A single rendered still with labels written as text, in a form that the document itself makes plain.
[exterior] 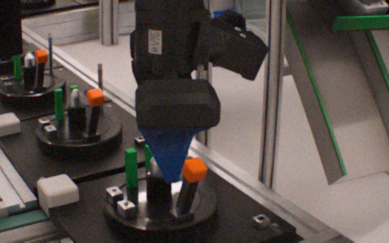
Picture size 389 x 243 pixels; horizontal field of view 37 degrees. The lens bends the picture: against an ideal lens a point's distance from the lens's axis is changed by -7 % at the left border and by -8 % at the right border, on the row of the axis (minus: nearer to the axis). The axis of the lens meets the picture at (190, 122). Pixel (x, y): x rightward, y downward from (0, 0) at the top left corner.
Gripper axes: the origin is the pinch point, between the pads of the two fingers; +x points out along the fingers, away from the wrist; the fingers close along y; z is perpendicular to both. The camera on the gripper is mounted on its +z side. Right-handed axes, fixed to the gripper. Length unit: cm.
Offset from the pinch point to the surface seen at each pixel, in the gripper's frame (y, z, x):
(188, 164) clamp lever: 6.4, 2.8, 7.8
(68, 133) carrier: 34.0, -12.0, 17.4
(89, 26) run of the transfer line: 136, -13, 31
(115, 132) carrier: 33.7, -4.8, 17.3
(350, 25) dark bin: 17.1, 23.6, -4.3
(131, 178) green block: 16.2, -3.0, 14.9
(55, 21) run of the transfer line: 132, -23, 28
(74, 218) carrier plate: 12.3, -10.4, 18.3
